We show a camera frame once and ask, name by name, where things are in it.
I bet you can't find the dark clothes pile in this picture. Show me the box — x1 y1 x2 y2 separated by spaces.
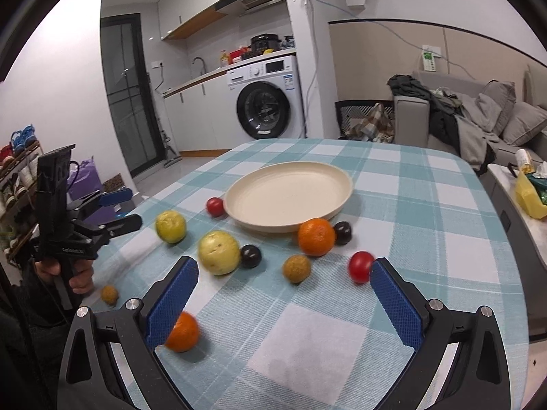
388 74 495 175

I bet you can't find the cream round plate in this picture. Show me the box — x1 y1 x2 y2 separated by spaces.
224 161 353 233

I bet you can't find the black glass door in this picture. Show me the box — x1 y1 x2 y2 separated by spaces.
100 14 165 177

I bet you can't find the left hand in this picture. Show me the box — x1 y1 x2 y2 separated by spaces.
34 258 96 296

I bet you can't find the yellow-green guava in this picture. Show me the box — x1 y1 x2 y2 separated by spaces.
155 210 186 244

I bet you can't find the teal checkered tablecloth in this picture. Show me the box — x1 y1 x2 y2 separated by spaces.
95 139 529 409

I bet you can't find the yellow plastic bag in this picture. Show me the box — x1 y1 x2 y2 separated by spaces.
515 172 547 220

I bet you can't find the dark plum right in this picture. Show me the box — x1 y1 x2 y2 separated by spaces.
334 221 352 246

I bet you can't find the dark plum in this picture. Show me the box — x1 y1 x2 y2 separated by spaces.
334 221 352 246
240 244 262 269

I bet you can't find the dark plum left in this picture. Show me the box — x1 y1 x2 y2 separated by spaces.
240 244 262 269

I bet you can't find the grey cushion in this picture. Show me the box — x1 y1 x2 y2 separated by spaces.
503 102 547 147

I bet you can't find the orange mandarin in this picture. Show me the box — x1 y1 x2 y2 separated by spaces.
165 311 200 353
298 218 336 257

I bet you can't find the plaid cloth on chair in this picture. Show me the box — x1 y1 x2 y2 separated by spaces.
347 103 395 144

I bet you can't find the black cooking pot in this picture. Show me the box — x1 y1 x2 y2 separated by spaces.
250 33 281 55

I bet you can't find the shoe rack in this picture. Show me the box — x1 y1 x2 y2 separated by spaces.
1 125 43 268

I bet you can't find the pale yellow guava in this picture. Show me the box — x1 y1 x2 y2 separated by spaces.
198 231 241 276

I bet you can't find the purple bag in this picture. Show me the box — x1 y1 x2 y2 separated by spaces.
68 158 116 225

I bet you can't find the white washing machine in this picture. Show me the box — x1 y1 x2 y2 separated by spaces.
226 54 307 142

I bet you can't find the small brown longan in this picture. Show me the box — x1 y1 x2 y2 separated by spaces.
100 285 119 307

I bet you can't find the grey sofa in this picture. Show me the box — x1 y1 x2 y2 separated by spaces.
411 71 546 166

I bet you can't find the small red tomato left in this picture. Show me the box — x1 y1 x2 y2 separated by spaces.
206 197 225 218

